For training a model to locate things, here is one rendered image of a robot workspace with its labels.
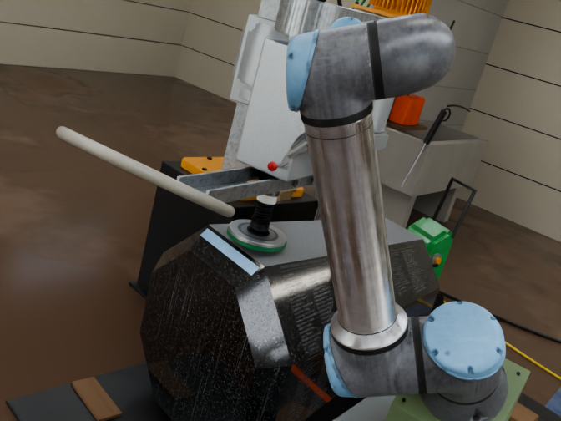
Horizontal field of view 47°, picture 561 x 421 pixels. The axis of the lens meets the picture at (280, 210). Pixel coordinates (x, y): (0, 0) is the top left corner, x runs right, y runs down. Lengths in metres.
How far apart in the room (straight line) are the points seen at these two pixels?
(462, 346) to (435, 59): 0.54
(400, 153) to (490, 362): 4.21
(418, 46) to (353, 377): 0.64
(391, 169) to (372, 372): 4.23
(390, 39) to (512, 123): 6.42
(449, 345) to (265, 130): 1.11
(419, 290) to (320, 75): 1.95
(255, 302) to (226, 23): 7.65
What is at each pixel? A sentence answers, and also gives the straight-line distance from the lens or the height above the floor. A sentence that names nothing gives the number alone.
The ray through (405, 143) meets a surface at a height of 0.80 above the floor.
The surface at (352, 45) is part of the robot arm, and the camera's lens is 0.96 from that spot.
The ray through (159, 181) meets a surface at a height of 1.26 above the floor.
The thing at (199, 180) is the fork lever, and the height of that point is 1.12.
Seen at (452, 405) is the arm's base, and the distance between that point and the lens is 1.42.
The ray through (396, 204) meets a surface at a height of 0.26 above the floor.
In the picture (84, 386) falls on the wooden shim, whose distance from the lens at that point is 2.81.
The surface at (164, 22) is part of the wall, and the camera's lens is 9.88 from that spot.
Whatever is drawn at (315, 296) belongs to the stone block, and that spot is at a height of 0.73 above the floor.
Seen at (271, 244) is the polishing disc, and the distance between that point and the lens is 2.22.
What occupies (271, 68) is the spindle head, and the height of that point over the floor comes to 1.47.
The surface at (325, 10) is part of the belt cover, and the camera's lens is 2.03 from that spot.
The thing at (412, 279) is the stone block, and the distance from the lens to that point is 2.80.
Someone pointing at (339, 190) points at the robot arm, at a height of 1.44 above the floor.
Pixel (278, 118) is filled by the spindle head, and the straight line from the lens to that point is 2.09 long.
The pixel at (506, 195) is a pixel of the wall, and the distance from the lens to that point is 7.41.
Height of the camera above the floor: 1.72
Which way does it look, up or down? 19 degrees down
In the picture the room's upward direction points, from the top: 15 degrees clockwise
